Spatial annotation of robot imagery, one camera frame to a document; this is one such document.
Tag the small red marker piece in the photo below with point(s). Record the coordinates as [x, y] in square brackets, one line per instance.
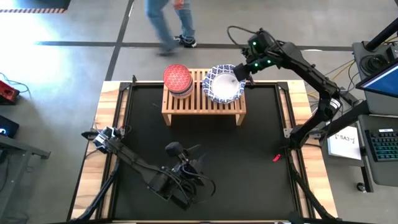
[276, 157]

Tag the black caster wheel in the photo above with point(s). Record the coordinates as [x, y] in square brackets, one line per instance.
[361, 187]

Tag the wooden slatted shelf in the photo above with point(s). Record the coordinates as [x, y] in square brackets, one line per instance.
[199, 107]

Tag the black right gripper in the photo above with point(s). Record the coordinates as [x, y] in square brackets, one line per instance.
[241, 72]

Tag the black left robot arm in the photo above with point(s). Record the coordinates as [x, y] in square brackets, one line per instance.
[130, 158]

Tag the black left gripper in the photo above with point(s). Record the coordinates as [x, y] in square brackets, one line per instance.
[186, 169]

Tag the grey equipment cart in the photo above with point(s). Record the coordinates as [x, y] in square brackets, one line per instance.
[382, 174]

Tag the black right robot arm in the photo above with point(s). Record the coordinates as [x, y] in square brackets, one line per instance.
[311, 74]

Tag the red device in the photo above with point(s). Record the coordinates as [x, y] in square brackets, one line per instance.
[7, 93]

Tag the person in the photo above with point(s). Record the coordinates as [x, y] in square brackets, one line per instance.
[157, 18]

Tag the black power strip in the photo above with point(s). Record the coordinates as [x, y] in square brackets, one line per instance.
[348, 97]

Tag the black slanted support bar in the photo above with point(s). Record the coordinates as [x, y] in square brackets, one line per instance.
[348, 119]

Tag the black hazard-striped floor mat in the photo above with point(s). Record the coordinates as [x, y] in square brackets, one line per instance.
[40, 4]

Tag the black device with blue light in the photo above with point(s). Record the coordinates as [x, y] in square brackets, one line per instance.
[9, 126]

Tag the red patterned bowl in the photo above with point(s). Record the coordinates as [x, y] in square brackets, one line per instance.
[177, 77]

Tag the white paper sign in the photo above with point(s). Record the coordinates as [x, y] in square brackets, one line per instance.
[343, 144]

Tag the black round pole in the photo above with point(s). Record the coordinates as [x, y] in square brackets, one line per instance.
[382, 39]

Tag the grey side desk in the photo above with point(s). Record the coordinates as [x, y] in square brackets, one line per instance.
[15, 147]

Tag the monitor with blue screen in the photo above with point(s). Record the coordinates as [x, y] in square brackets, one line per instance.
[384, 82]

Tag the black backlit keyboard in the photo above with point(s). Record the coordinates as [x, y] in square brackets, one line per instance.
[385, 144]

